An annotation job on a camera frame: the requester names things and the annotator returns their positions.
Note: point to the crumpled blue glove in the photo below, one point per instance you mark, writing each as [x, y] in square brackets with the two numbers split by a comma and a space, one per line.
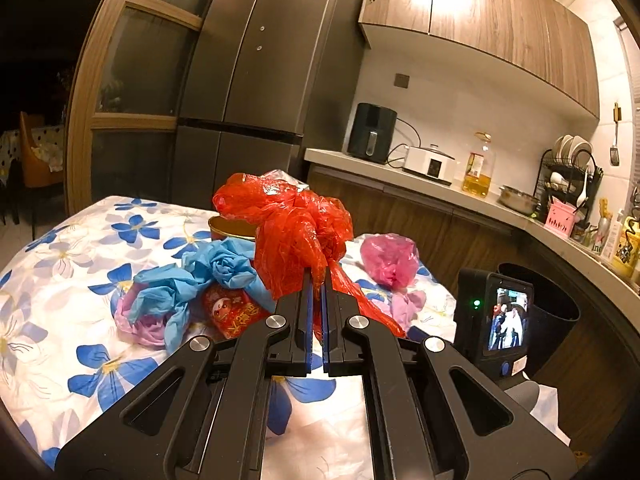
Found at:
[160, 292]

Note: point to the cooking oil bottle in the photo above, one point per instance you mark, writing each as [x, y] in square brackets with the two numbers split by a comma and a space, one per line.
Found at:
[478, 172]

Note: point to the white ladle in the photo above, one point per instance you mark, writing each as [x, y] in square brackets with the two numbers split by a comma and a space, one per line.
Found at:
[582, 195]

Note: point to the orange chair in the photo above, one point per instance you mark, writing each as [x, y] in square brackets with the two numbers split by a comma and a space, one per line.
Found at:
[37, 157]

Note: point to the red snack packet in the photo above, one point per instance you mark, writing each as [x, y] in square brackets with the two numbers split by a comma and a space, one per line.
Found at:
[235, 314]

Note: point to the wooden wall cabinet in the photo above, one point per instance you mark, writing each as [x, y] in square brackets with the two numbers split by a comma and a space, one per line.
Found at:
[480, 15]

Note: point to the purple plastic bag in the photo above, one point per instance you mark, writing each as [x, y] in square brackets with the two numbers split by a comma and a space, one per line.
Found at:
[145, 332]

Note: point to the black dish rack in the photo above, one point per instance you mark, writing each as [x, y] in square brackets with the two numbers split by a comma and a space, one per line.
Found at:
[570, 160]

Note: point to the gold paper bowl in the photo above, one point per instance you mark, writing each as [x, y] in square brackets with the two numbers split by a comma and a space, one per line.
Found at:
[229, 232]

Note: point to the wooden kitchen counter cabinet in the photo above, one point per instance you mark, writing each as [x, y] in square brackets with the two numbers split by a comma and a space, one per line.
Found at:
[440, 220]

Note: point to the yellow bottle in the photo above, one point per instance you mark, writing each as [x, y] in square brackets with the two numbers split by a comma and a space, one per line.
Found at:
[626, 252]

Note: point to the dark wall socket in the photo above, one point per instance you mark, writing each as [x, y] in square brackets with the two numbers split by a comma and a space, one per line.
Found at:
[401, 80]

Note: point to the wooden glass door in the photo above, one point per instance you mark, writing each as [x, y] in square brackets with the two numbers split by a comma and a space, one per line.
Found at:
[140, 65]

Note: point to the black trash bin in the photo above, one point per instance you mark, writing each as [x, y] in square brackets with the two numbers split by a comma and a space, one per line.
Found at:
[555, 300]

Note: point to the pink plastic bag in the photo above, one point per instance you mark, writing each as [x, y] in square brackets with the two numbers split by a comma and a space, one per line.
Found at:
[390, 260]

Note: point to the red plastic bag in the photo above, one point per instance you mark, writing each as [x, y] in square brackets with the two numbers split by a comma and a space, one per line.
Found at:
[290, 240]

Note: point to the blue plastic bag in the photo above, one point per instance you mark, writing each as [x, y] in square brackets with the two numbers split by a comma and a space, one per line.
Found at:
[225, 265]

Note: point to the white electric cooker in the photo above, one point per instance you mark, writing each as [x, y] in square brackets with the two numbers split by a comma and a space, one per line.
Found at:
[429, 162]

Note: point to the metal bowl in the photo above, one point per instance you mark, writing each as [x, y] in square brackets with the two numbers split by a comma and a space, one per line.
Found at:
[520, 199]

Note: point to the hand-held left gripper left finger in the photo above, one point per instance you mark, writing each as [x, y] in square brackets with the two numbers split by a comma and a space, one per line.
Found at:
[310, 320]

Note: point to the white bottle red label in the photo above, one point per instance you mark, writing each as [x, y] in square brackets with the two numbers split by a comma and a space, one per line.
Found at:
[606, 235]

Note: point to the light purple glove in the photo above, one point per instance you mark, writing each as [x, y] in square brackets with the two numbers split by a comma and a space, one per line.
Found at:
[407, 305]

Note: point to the dotted table cloth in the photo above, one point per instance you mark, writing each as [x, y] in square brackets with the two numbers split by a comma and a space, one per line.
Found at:
[10, 147]

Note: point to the black air fryer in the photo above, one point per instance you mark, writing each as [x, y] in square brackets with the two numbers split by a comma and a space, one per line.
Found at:
[371, 132]

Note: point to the grey refrigerator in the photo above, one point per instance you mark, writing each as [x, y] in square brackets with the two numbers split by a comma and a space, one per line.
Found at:
[260, 85]

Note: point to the pink utensil box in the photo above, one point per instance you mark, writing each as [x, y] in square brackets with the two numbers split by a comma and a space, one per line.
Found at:
[562, 217]

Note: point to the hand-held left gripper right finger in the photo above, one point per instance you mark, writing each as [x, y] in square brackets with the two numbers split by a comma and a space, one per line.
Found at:
[327, 320]

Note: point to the blue floral tablecloth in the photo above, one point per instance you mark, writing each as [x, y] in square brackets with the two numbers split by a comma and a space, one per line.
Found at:
[65, 310]

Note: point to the hanging metal spatula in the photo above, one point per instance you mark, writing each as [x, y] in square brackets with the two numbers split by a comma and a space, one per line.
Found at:
[615, 152]

